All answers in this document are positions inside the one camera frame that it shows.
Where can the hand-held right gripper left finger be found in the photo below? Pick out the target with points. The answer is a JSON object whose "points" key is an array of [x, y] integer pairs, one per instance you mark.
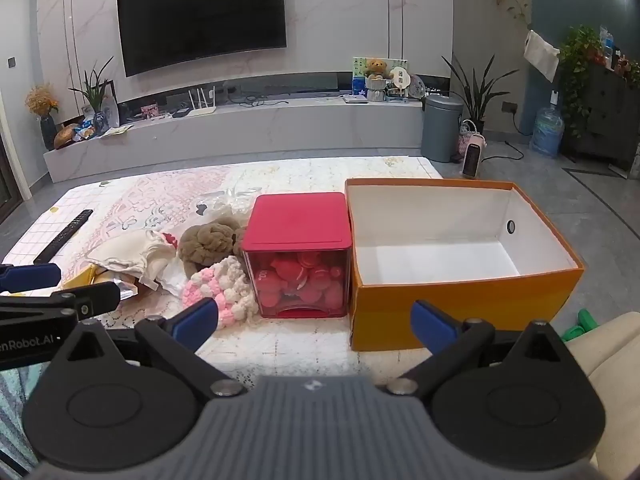
{"points": [[196, 316]]}

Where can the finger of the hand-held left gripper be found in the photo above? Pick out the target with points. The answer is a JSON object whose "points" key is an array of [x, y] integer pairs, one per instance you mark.
{"points": [[30, 276], [95, 296]]}

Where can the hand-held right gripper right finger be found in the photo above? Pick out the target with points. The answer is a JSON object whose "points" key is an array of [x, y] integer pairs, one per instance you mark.
{"points": [[432, 322]]}

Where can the yellow foil packet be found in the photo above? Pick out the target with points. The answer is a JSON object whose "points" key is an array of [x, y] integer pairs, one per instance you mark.
{"points": [[85, 280]]}

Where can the orange cardboard box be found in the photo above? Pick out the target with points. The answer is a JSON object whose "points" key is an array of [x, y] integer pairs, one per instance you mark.
{"points": [[450, 305]]}

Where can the pink white crocheted item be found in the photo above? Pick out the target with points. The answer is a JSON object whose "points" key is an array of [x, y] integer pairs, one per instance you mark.
{"points": [[230, 285]]}

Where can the cream cloth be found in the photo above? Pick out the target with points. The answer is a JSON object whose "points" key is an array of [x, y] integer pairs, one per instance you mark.
{"points": [[130, 255]]}

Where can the brown teddy bear plush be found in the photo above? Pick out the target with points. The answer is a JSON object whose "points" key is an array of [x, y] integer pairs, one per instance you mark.
{"points": [[207, 245]]}

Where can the clear plastic bag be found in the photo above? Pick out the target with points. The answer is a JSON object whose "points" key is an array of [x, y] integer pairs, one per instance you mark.
{"points": [[220, 205]]}

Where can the black remote control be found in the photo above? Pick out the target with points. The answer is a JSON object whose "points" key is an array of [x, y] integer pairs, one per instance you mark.
{"points": [[62, 237]]}

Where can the person's patterned clothing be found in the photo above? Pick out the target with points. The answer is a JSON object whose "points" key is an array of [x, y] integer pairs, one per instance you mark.
{"points": [[12, 410]]}

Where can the red plastic storage box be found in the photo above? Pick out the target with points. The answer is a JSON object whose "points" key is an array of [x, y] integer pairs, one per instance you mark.
{"points": [[295, 220]]}

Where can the green dumbbell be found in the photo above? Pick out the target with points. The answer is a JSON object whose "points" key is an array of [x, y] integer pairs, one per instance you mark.
{"points": [[580, 327]]}

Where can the snack bags pile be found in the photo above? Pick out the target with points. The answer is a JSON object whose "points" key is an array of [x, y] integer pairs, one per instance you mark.
{"points": [[75, 132]]}

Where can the vase with dried flowers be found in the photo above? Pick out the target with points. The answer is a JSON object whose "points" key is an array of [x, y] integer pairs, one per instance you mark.
{"points": [[44, 110]]}

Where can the pink white space heater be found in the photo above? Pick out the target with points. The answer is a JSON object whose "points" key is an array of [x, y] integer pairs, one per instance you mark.
{"points": [[474, 157]]}

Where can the beige sofa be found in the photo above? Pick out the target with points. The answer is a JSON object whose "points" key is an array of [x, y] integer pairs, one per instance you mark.
{"points": [[615, 360]]}

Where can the green plant in glass vase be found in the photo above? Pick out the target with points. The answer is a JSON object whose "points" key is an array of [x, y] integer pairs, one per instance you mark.
{"points": [[97, 100]]}

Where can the grey television console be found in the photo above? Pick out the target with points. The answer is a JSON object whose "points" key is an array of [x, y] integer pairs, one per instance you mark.
{"points": [[250, 130]]}

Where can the grey trash can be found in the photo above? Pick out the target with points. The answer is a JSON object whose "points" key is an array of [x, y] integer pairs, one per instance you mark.
{"points": [[441, 127]]}

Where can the white router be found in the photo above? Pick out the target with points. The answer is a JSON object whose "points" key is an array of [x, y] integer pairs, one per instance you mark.
{"points": [[197, 107]]}

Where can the blue water jug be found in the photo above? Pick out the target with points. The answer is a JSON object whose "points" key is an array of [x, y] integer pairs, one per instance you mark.
{"points": [[546, 127]]}

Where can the potted long-leaf plant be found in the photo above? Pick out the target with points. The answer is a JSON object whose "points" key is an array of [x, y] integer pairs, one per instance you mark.
{"points": [[475, 95]]}

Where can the white round hand fan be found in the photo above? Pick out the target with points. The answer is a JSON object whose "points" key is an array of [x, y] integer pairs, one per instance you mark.
{"points": [[402, 77]]}

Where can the small teddy bear in basket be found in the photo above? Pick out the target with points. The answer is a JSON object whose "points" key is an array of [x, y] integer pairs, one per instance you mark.
{"points": [[377, 72]]}

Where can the dark drawer cabinet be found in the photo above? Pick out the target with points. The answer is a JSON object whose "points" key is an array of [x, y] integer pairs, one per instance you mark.
{"points": [[610, 110]]}

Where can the white hanging towel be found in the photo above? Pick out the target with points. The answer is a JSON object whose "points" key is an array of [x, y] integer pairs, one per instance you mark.
{"points": [[540, 55]]}

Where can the leafy green cabinet plant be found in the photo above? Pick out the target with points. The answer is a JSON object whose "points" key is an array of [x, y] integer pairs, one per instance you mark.
{"points": [[580, 70]]}

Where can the black wall television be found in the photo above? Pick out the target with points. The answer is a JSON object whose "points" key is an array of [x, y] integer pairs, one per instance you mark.
{"points": [[200, 15]]}

